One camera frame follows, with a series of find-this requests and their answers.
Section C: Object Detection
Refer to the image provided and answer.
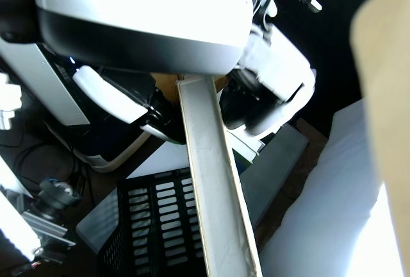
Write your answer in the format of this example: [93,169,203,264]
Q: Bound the cream hardcover book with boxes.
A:
[175,76,264,277]

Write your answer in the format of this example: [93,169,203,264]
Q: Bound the beige cardboard panel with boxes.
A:
[350,0,410,277]

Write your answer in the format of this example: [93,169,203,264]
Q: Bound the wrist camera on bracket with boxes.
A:
[30,177,83,249]

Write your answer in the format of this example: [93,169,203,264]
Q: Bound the black three-slot file rack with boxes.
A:
[95,166,206,277]

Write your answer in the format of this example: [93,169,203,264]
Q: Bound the black backdrop curtain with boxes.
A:
[268,0,366,137]

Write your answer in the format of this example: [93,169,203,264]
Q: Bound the green spine book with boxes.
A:
[230,142,259,165]

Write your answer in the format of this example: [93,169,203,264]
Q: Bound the white bin black inside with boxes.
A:
[72,110,170,174]

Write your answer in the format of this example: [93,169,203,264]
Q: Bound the white backdrop cloth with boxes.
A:
[256,97,390,277]

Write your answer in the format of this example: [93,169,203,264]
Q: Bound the white robot body panel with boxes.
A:
[0,38,91,128]

